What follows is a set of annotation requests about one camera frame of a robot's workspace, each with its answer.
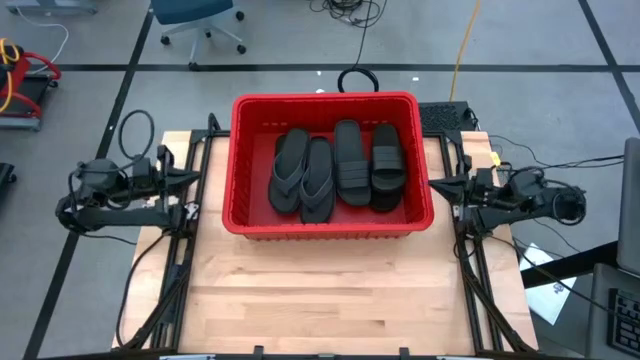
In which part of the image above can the looped black arm cable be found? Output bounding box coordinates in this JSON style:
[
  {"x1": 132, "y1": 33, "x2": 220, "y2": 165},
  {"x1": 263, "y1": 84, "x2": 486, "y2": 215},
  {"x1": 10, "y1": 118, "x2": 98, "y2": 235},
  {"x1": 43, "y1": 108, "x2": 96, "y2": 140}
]
[{"x1": 118, "y1": 109, "x2": 156, "y2": 169}]

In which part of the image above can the thin black cable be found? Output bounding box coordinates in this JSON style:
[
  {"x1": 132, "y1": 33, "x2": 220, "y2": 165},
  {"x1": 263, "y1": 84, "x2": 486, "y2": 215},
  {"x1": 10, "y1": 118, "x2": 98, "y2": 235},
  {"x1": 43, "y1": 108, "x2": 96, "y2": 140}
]
[{"x1": 499, "y1": 134, "x2": 626, "y2": 171}]

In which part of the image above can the black desk base bar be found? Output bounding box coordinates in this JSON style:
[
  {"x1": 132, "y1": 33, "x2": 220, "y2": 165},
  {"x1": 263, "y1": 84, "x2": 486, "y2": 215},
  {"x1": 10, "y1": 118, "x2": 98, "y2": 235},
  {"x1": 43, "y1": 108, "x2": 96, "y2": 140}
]
[{"x1": 519, "y1": 239, "x2": 621, "y2": 290}]

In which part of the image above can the black flip-flop sandal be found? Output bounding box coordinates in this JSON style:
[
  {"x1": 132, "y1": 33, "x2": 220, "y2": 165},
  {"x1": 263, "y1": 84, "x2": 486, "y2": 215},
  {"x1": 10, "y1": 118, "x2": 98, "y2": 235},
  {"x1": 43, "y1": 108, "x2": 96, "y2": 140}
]
[
  {"x1": 298, "y1": 137, "x2": 337, "y2": 225},
  {"x1": 268, "y1": 128, "x2": 312, "y2": 215}
]

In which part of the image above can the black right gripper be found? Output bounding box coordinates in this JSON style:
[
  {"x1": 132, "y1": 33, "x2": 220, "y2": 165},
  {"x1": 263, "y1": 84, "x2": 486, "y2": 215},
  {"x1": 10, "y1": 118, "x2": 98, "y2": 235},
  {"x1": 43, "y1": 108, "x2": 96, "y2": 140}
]
[{"x1": 428, "y1": 167, "x2": 499, "y2": 211}]

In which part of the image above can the black aluminium frame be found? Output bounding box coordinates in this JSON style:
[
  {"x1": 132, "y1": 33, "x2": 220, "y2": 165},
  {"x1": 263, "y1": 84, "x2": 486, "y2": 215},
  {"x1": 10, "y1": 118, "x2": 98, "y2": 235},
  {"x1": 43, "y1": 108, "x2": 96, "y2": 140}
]
[
  {"x1": 119, "y1": 112, "x2": 231, "y2": 351},
  {"x1": 424, "y1": 129, "x2": 539, "y2": 354}
]

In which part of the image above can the red plastic bin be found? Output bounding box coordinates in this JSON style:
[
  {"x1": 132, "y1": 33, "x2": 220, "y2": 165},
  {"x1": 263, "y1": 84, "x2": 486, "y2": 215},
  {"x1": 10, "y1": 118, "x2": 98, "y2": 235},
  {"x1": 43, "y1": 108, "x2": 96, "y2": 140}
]
[{"x1": 221, "y1": 90, "x2": 435, "y2": 241}]

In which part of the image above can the yellow floor cable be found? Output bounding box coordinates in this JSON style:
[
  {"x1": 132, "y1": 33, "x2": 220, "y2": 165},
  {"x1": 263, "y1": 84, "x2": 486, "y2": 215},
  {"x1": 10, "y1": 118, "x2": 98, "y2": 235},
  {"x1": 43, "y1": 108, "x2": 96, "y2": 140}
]
[{"x1": 448, "y1": 0, "x2": 484, "y2": 101}]

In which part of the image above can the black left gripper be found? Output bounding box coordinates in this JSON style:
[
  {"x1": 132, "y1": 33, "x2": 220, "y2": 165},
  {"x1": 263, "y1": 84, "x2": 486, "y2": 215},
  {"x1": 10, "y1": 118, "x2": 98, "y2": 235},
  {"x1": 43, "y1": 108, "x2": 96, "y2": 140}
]
[{"x1": 132, "y1": 157, "x2": 201, "y2": 199}]

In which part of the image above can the white paper sheet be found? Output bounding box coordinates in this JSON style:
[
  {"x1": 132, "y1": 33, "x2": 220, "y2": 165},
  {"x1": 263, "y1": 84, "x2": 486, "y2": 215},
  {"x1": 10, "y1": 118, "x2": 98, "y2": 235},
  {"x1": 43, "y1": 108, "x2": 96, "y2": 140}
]
[{"x1": 519, "y1": 242, "x2": 579, "y2": 326}]

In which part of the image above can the tangled black cable bundle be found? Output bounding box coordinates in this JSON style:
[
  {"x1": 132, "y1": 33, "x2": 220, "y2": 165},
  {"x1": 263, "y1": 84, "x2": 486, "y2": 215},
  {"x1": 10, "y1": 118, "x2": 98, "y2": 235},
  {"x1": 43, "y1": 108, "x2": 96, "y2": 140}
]
[{"x1": 308, "y1": 0, "x2": 389, "y2": 69}]

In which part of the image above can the black wheeled object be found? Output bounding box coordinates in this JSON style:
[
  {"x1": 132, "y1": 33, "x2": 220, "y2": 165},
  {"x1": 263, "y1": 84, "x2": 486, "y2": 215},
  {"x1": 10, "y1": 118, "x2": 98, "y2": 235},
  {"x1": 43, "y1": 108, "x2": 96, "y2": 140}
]
[{"x1": 0, "y1": 162, "x2": 17, "y2": 196}]

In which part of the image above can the white floor cable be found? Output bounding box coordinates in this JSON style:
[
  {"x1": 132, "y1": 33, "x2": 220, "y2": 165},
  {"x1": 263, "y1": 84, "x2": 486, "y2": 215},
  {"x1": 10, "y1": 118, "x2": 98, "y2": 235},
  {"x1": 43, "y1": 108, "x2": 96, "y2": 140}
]
[{"x1": 13, "y1": 4, "x2": 70, "y2": 76}]

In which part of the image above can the black computer keyboard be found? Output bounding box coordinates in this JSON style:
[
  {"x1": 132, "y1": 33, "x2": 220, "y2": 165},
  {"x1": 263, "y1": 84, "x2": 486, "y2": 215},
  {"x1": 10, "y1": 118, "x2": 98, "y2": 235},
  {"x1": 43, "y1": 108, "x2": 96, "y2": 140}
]
[{"x1": 607, "y1": 287, "x2": 640, "y2": 359}]

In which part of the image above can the coiled thick black cable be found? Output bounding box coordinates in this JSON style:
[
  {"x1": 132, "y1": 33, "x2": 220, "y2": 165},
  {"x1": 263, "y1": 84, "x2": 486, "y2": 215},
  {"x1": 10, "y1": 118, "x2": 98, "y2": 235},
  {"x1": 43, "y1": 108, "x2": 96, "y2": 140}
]
[{"x1": 337, "y1": 67, "x2": 380, "y2": 95}]

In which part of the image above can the black perforated box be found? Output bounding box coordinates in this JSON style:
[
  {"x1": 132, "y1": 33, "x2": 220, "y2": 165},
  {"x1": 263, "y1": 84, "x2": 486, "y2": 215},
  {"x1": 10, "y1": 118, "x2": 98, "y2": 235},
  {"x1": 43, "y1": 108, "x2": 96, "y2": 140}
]
[{"x1": 418, "y1": 101, "x2": 474, "y2": 134}]

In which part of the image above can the long black cable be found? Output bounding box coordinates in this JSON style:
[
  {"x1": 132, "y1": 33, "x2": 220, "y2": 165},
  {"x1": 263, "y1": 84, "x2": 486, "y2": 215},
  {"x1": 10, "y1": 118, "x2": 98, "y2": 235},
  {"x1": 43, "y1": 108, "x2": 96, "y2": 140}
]
[{"x1": 115, "y1": 232, "x2": 169, "y2": 349}]

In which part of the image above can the orange yellow hose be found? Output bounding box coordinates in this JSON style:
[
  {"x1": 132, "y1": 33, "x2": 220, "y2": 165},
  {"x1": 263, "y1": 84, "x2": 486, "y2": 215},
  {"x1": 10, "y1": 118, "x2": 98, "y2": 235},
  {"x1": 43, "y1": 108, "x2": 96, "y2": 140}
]
[{"x1": 0, "y1": 38, "x2": 22, "y2": 114}]

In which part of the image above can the red frame treadmill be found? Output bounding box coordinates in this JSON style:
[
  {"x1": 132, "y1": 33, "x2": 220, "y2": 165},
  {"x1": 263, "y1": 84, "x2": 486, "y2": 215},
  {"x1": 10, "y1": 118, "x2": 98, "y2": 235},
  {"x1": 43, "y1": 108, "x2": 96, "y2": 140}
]
[{"x1": 0, "y1": 37, "x2": 64, "y2": 132}]

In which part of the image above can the blue office chair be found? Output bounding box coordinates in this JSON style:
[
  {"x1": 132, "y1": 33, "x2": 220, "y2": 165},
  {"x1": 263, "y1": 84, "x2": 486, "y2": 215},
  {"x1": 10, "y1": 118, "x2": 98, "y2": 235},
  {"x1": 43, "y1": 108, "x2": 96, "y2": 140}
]
[{"x1": 149, "y1": 0, "x2": 248, "y2": 66}]

